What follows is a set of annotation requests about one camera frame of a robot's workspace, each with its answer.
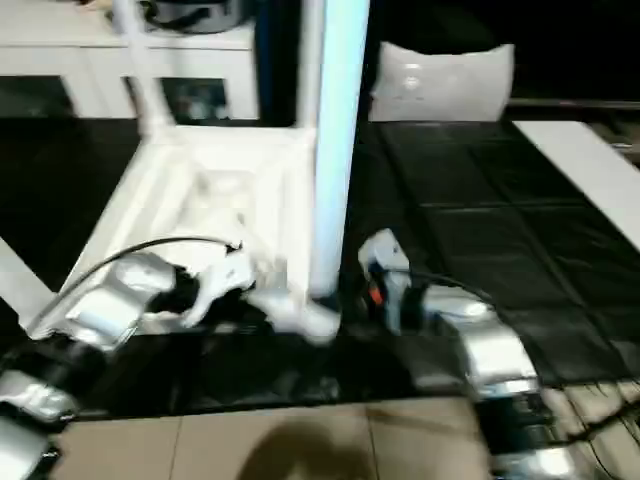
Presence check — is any white plastic table leg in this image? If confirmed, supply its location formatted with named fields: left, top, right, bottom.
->
left=112, top=0, right=175, bottom=137
left=297, top=0, right=324, bottom=135
left=0, top=237, right=57, bottom=322
left=308, top=0, right=372, bottom=302

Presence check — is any white glass-door cabinet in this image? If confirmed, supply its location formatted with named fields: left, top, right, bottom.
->
left=0, top=9, right=261, bottom=121

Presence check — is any grey printed cushion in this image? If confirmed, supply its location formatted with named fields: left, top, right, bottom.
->
left=368, top=42, right=516, bottom=122

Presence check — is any white flat panel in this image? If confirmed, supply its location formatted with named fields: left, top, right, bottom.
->
left=514, top=121, right=640, bottom=246

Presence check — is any white plastic table top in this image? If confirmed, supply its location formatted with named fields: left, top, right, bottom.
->
left=29, top=123, right=345, bottom=347

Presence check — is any grey round bag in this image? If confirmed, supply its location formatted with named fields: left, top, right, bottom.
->
left=139, top=0, right=252, bottom=34

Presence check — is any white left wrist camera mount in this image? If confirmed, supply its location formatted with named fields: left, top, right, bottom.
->
left=182, top=249, right=260, bottom=327

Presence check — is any black floor mat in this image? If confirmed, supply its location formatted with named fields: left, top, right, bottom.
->
left=0, top=117, right=640, bottom=419

